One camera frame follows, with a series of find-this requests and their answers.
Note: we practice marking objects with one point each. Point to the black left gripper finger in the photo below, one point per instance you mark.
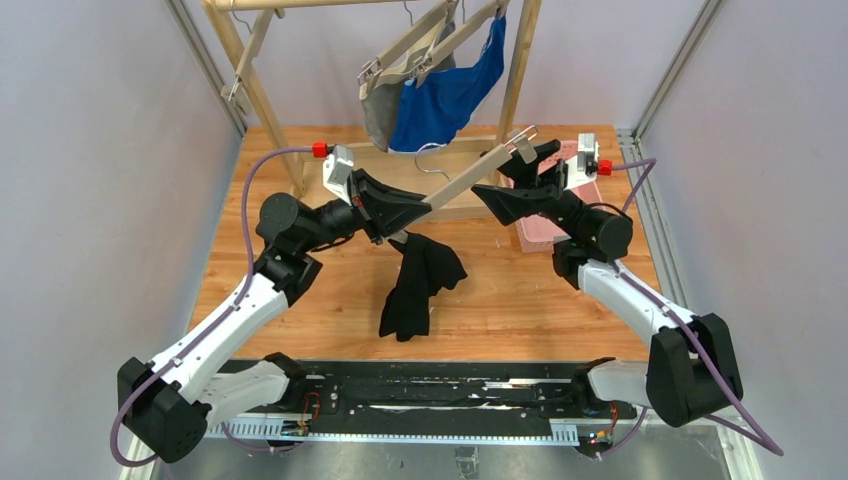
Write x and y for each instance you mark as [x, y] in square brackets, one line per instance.
[369, 183]
[393, 215]

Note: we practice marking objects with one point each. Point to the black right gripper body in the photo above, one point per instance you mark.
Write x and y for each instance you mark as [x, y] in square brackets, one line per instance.
[555, 187]

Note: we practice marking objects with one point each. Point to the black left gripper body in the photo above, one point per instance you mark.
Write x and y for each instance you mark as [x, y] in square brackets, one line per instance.
[361, 206]

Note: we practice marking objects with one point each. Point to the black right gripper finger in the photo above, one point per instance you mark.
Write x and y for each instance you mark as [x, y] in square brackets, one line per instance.
[524, 175]
[510, 205]

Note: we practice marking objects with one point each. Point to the beige clip hanger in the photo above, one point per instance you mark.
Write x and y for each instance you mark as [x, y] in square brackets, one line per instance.
[445, 46]
[475, 160]
[443, 10]
[244, 68]

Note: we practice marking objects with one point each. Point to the black underwear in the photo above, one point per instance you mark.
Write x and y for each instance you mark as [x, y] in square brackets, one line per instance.
[427, 267]

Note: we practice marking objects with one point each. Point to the grey underwear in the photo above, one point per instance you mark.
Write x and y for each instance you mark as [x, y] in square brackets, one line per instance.
[381, 102]

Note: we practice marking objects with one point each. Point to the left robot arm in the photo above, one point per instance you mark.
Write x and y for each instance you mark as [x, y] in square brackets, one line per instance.
[170, 401]

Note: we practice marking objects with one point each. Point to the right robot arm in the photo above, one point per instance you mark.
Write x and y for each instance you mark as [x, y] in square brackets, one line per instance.
[691, 372]

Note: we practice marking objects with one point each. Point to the blue underwear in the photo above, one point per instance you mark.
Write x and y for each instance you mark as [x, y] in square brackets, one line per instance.
[436, 110]

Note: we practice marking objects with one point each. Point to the beige empty clip hanger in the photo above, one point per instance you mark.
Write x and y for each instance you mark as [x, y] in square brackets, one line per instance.
[244, 68]

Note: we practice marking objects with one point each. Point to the pink perforated plastic basket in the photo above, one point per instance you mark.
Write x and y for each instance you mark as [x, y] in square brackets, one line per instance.
[537, 233]

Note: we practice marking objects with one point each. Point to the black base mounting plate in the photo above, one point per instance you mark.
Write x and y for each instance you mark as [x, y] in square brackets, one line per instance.
[523, 403]

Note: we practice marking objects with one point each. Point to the wooden clothes rack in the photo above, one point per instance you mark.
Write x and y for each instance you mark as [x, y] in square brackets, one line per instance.
[330, 42]

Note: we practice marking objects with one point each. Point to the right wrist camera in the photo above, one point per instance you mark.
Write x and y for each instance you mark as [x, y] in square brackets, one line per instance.
[589, 164]

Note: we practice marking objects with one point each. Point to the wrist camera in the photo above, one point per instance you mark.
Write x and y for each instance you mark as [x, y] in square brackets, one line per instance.
[589, 164]
[337, 167]

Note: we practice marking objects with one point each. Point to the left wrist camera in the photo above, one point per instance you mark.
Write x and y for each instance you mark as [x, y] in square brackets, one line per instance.
[337, 167]

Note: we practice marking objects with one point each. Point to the grey aluminium frame rail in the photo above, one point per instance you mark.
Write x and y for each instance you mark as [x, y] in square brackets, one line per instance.
[641, 142]

